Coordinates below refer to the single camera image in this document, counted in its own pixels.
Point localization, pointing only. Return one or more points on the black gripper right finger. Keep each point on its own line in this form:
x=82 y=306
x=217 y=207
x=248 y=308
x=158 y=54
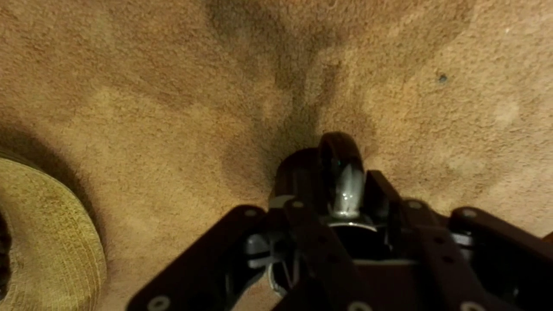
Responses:
x=485 y=259

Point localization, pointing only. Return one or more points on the black cup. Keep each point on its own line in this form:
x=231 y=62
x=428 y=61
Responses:
x=300 y=173

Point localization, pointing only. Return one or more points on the large brown towel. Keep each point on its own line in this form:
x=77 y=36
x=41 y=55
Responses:
x=144 y=87

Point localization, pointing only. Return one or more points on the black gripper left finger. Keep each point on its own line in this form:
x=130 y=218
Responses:
x=231 y=252

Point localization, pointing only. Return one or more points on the tan straw hat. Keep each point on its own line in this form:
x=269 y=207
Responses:
x=53 y=230

